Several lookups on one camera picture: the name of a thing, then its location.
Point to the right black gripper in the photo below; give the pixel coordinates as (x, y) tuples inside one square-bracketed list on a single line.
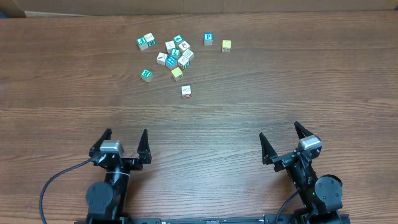
[(270, 154)]

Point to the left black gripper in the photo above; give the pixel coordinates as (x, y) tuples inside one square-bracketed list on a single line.
[(143, 152)]

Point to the white block red side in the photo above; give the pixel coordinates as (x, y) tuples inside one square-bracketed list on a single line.
[(186, 91)]

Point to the yellow top block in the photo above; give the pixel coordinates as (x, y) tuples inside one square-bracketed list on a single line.
[(177, 73)]

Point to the yellow block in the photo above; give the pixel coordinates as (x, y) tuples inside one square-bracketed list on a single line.
[(226, 46), (177, 73)]

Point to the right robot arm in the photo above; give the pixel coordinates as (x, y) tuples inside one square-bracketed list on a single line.
[(321, 196)]

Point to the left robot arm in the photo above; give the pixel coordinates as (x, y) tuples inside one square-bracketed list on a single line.
[(106, 199)]

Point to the green R letter block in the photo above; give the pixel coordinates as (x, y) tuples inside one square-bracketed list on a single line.
[(147, 75)]

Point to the white tool picture block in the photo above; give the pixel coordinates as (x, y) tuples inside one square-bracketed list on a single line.
[(161, 58)]

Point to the blue top block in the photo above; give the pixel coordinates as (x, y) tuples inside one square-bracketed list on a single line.
[(171, 62)]

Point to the white block dark side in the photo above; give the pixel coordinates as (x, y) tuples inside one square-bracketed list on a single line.
[(183, 62)]

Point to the green F letter block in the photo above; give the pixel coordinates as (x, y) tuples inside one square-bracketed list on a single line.
[(142, 43)]

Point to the green J letter block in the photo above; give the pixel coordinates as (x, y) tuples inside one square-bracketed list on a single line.
[(175, 53)]

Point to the white plain picture block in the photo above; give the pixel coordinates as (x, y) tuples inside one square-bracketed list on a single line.
[(170, 45)]

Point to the white block green side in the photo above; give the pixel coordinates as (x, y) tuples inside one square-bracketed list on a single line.
[(150, 39)]

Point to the white grid picture block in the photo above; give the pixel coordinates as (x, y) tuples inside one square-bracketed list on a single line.
[(188, 54)]

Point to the white red picture block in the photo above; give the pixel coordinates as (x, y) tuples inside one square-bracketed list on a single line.
[(183, 46)]

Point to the yellow block far right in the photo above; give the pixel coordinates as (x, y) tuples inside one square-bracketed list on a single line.
[(226, 46)]

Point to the green top picture block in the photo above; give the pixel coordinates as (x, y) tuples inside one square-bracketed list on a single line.
[(178, 39)]

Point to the blue P letter block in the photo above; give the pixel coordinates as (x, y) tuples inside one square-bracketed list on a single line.
[(208, 38)]

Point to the cardboard back panel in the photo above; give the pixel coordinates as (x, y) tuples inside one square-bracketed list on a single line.
[(22, 8)]

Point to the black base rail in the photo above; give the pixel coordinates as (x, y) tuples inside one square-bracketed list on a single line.
[(266, 219)]

